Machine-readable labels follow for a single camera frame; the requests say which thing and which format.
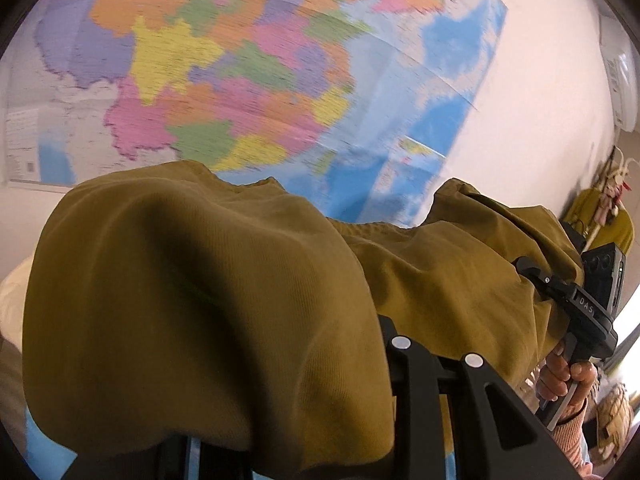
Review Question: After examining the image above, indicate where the woven basket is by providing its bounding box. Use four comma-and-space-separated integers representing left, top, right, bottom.
592, 382, 633, 453

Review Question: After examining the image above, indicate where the person's right forearm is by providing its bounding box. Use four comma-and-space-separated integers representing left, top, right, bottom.
550, 395, 601, 480

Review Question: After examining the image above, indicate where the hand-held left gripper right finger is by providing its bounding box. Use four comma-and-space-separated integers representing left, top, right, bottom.
378, 315, 591, 480

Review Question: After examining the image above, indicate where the white pillow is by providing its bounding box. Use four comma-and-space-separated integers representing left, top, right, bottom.
0, 260, 38, 356

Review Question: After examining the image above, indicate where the colourful wall map poster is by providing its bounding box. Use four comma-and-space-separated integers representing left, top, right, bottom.
2, 0, 508, 226

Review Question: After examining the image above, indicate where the yellow chair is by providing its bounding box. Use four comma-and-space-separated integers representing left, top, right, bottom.
564, 189, 635, 256

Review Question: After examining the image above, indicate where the person's right hand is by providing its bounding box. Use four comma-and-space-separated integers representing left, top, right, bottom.
535, 345, 598, 413

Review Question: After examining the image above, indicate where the white air conditioner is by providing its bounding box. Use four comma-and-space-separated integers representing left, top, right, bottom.
599, 14, 640, 133

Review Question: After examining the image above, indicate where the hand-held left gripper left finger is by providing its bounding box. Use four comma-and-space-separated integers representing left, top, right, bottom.
152, 434, 201, 480

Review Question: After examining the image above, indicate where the olive green garment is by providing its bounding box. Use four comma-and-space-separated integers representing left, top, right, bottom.
22, 160, 586, 473

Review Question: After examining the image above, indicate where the hanging plush toy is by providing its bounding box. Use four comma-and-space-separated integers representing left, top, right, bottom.
592, 147, 638, 226

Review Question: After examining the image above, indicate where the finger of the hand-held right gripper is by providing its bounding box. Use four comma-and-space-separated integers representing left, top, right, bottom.
514, 256, 582, 311

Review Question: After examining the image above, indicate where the blue bed sheet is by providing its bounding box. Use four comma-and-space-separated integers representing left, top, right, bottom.
22, 407, 108, 480

